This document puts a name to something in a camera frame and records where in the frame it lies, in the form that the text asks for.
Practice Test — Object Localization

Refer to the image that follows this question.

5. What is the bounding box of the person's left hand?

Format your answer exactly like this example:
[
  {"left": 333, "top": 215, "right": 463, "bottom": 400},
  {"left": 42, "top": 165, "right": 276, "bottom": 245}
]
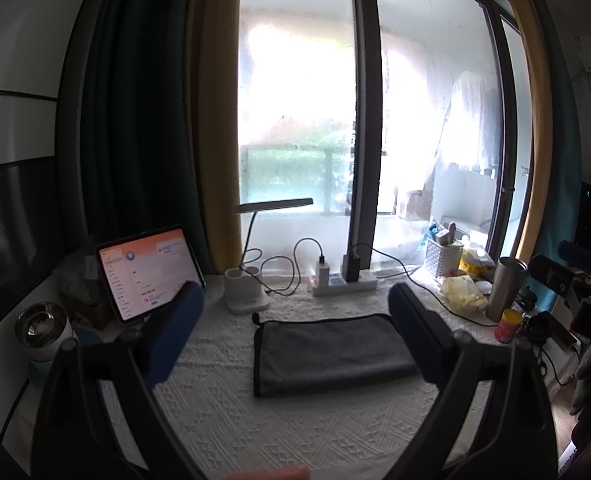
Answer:
[{"left": 225, "top": 465, "right": 310, "bottom": 480}]

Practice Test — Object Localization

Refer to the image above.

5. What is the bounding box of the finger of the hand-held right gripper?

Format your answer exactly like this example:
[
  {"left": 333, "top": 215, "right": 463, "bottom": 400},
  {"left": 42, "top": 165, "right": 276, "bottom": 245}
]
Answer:
[
  {"left": 531, "top": 255, "right": 579, "bottom": 291},
  {"left": 558, "top": 241, "right": 591, "bottom": 263}
]

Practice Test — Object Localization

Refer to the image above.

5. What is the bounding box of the yellow tissue pack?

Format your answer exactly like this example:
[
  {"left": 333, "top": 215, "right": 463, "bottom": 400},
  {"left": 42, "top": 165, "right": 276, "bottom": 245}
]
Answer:
[
  {"left": 458, "top": 249, "right": 496, "bottom": 273},
  {"left": 440, "top": 276, "right": 489, "bottom": 313}
]

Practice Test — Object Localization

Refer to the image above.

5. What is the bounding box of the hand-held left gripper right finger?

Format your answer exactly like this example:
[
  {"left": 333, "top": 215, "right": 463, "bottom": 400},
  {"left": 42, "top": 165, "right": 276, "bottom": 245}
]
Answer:
[{"left": 388, "top": 282, "right": 559, "bottom": 480}]

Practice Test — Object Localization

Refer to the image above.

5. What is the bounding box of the crumpled brown bag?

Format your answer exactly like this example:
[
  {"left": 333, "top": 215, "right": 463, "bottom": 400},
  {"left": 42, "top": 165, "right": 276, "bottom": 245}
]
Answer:
[{"left": 60, "top": 255, "right": 107, "bottom": 317}]

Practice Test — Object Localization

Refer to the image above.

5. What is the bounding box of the yellow curtain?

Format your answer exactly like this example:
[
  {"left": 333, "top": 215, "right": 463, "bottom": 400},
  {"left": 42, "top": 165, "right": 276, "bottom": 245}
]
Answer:
[
  {"left": 190, "top": 0, "right": 243, "bottom": 273},
  {"left": 495, "top": 0, "right": 553, "bottom": 261}
]

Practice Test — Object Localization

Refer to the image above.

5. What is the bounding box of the teal curtain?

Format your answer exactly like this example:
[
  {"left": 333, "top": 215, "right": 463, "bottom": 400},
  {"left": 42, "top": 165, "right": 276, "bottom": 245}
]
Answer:
[{"left": 525, "top": 0, "right": 583, "bottom": 311}]

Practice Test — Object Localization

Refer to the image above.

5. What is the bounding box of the dark green curtain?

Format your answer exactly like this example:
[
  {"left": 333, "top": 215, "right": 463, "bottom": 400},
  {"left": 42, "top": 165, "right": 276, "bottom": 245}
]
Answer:
[{"left": 58, "top": 0, "right": 211, "bottom": 281}]

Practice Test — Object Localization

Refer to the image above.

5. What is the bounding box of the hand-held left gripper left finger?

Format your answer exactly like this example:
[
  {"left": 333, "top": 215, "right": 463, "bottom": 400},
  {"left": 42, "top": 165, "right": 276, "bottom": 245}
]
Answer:
[{"left": 30, "top": 281, "right": 206, "bottom": 480}]

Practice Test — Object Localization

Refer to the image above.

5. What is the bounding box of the tablet with lit screen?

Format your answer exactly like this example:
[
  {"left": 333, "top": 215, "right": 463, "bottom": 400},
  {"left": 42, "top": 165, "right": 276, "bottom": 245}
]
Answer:
[{"left": 95, "top": 225, "right": 207, "bottom": 325}]

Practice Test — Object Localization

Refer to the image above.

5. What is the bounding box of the white slotted basket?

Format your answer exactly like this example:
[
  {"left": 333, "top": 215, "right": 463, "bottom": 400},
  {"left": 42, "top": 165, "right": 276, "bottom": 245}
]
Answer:
[{"left": 424, "top": 237, "right": 465, "bottom": 278}]

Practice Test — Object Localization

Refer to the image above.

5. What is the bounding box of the grey towel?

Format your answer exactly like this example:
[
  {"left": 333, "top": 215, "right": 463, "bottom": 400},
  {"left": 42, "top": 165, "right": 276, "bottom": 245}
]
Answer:
[{"left": 252, "top": 312, "right": 421, "bottom": 398}]

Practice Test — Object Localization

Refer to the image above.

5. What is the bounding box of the black charging cable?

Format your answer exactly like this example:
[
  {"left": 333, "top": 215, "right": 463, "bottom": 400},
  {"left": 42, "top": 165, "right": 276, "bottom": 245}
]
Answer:
[
  {"left": 252, "top": 237, "right": 326, "bottom": 297},
  {"left": 348, "top": 242, "right": 499, "bottom": 328}
]

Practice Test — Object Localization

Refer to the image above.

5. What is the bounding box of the white cup with metal inside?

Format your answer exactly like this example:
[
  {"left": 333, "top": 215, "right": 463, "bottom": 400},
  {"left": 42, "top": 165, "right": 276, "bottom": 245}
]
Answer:
[{"left": 15, "top": 301, "right": 73, "bottom": 363}]

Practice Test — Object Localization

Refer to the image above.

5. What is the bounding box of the cardboard box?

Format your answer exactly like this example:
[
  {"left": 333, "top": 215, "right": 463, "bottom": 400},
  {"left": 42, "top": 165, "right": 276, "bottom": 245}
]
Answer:
[{"left": 398, "top": 187, "right": 433, "bottom": 221}]

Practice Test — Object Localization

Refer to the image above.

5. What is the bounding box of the glass jar with black lid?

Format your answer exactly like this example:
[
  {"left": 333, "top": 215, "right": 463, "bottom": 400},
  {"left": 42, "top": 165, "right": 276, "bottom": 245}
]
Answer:
[{"left": 513, "top": 287, "right": 539, "bottom": 318}]

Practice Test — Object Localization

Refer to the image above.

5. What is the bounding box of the hanging white garment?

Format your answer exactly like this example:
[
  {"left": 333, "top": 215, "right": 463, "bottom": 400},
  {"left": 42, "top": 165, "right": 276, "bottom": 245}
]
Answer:
[{"left": 443, "top": 70, "right": 501, "bottom": 171}]

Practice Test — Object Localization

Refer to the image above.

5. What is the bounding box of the white desk lamp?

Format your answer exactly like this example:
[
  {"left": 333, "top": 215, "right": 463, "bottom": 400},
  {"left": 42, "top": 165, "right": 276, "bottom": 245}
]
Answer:
[{"left": 224, "top": 197, "right": 315, "bottom": 316}]

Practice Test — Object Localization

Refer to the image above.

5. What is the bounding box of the white power strip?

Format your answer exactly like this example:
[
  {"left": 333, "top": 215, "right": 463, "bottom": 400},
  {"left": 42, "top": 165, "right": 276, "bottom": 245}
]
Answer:
[{"left": 308, "top": 270, "right": 379, "bottom": 297}]

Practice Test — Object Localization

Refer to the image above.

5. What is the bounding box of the dark window frame post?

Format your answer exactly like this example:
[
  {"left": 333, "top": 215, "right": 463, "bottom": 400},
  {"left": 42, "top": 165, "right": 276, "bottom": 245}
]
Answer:
[{"left": 348, "top": 0, "right": 382, "bottom": 267}]

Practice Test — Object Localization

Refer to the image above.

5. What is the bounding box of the steel tumbler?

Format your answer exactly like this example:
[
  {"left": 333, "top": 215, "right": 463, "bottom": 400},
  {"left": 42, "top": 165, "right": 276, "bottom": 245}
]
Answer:
[{"left": 485, "top": 257, "right": 529, "bottom": 322}]

